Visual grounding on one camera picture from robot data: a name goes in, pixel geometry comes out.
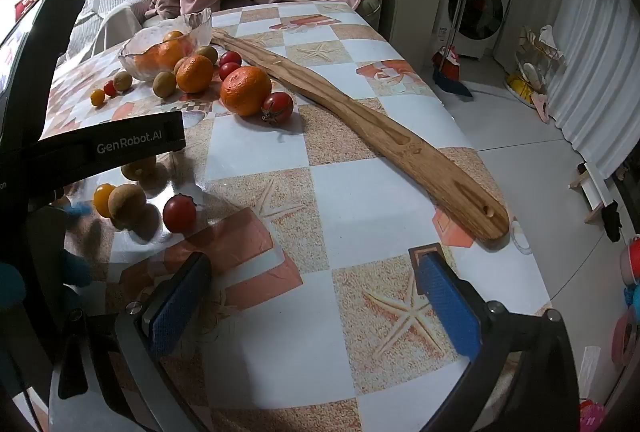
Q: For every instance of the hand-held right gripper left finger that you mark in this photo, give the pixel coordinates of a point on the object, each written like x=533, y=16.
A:
x=175, y=307

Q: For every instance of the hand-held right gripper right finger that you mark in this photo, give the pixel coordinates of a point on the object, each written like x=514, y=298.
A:
x=450, y=307

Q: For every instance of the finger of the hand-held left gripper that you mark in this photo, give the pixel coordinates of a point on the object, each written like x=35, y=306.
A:
x=77, y=269
x=79, y=211

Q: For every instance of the yellow cherry tomato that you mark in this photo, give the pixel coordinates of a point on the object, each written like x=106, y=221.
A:
x=173, y=35
x=101, y=201
x=97, y=96

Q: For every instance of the large tan longan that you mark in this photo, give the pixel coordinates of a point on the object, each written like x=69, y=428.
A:
x=127, y=206

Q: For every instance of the clear glass bowl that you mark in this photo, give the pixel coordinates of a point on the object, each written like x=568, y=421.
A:
x=137, y=49

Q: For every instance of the orange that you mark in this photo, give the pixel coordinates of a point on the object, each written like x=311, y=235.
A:
x=245, y=90
x=194, y=73
x=170, y=54

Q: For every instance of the checkered patterned tablecloth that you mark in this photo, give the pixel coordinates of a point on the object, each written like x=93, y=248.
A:
x=310, y=212

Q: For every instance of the colourful plastic toys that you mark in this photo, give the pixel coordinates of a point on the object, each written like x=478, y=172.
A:
x=631, y=292

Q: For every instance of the black sock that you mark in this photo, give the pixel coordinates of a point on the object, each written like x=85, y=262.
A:
x=611, y=222

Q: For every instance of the long carved wooden board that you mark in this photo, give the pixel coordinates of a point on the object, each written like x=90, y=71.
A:
x=380, y=136

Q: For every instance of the small wooden stand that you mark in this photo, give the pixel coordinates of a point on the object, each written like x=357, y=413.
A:
x=595, y=192

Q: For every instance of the blue dustpan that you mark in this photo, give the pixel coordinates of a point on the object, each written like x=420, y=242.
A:
x=452, y=86

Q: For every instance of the pink slipper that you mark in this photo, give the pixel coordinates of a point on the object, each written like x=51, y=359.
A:
x=542, y=104

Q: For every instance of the yellow bag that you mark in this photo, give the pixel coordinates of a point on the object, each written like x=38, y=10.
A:
x=520, y=89

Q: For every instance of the white curtain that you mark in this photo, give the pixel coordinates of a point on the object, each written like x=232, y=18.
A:
x=595, y=61

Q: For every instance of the white washing machine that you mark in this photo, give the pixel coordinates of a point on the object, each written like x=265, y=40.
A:
x=475, y=11

